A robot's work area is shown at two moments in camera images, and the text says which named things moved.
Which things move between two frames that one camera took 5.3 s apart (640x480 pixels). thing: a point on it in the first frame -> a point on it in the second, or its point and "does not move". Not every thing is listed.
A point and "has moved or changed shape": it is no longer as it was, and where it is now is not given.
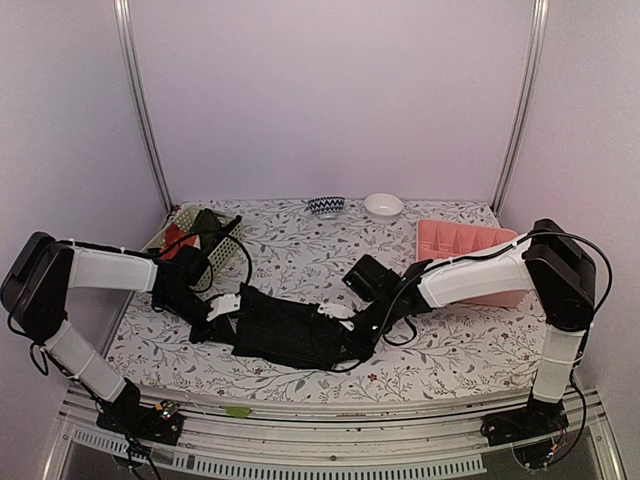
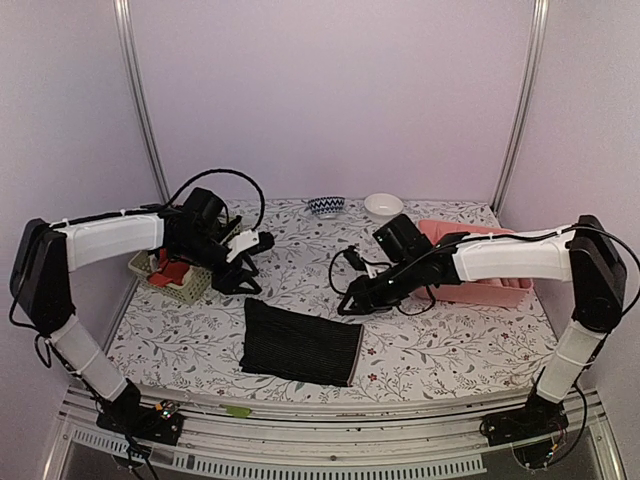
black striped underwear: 291,332 has moved or changed shape
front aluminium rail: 352,442 does not move
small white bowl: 383,208 does not move
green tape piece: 238,411 does not move
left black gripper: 214,331 -> 226,282
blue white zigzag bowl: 327,207 does not move
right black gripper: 360,350 -> 365,300
